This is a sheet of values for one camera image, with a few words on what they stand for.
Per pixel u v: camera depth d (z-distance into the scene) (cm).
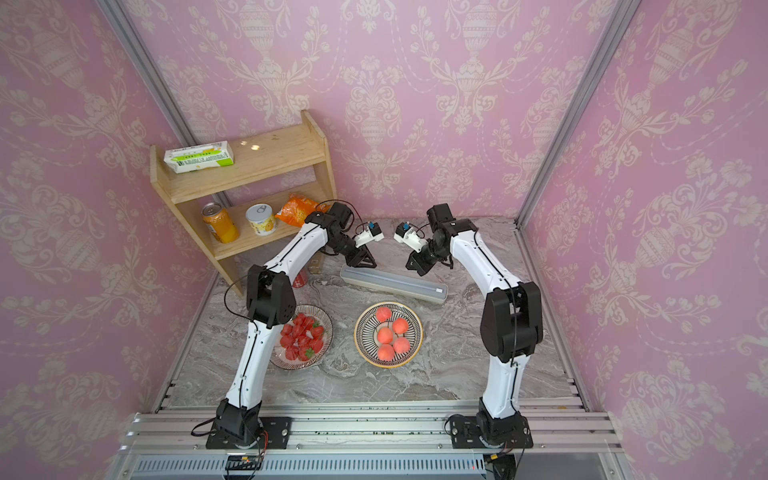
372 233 89
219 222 80
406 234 80
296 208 88
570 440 74
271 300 64
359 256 88
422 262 79
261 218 86
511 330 50
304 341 85
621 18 70
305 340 85
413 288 92
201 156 71
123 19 71
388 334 88
